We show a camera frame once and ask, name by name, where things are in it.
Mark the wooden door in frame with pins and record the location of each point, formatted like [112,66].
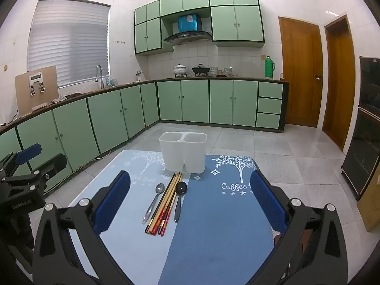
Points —
[338,86]

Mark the metal spoon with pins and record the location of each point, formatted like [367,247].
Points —
[154,203]

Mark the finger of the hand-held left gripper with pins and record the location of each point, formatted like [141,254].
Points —
[28,153]
[55,162]

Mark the dark cloth on counter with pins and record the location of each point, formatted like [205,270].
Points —
[68,97]

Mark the cardboard box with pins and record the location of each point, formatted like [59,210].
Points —
[371,207]

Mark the white clamp bracket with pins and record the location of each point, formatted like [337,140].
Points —
[37,78]

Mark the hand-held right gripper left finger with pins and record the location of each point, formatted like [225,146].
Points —
[112,203]

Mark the stack of patterned bowls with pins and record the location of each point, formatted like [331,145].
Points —
[228,71]
[214,71]

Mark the black spoon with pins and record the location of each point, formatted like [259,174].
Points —
[180,193]

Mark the white window blind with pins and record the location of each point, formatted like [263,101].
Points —
[68,44]

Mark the black wok with lid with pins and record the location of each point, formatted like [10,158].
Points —
[201,70]

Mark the person's left hand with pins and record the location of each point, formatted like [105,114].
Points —
[22,231]

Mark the blue wrapped hood chimney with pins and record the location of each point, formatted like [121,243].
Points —
[188,23]

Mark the black range hood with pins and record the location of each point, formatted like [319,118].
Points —
[187,37]

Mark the green base cabinets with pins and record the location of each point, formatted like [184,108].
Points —
[193,101]

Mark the white cooking pot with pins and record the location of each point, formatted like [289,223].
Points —
[180,69]

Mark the bundle of wooden chopsticks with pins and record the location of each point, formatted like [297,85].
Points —
[164,204]

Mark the bottles beside sink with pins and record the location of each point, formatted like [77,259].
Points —
[111,82]

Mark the green wall cabinets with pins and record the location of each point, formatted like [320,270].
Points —
[225,23]

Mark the closed wooden door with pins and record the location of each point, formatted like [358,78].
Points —
[299,71]

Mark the green thermos flask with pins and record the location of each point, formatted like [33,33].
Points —
[269,69]

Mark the metal kitchen faucet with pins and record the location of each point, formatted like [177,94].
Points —
[99,71]

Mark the small metal kettle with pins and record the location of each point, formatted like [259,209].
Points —
[139,75]

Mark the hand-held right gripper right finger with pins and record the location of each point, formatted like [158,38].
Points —
[268,203]

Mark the white two-compartment utensil holder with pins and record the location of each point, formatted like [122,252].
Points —
[182,154]

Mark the blue printed table mat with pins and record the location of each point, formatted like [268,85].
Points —
[213,243]

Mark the wooden board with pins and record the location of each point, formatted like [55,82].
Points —
[23,98]

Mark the black glass-door cabinet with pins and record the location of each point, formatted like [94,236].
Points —
[363,130]

